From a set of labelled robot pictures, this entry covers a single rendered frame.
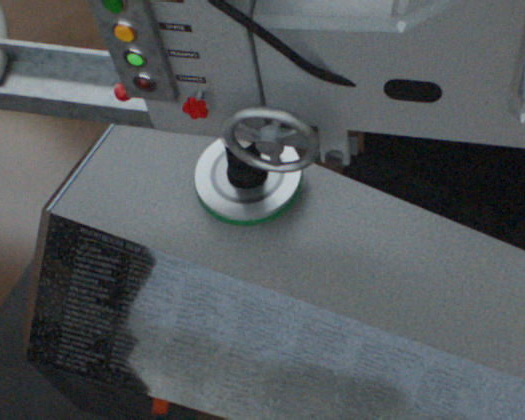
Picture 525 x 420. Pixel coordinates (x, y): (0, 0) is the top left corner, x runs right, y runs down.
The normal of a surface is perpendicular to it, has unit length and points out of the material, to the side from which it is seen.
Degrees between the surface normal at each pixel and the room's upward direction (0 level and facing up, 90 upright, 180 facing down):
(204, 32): 90
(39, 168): 0
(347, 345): 45
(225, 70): 90
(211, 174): 0
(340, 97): 90
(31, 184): 0
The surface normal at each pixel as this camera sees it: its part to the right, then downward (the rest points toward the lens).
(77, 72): -0.04, -0.47
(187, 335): -0.32, 0.24
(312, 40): -0.18, 0.87
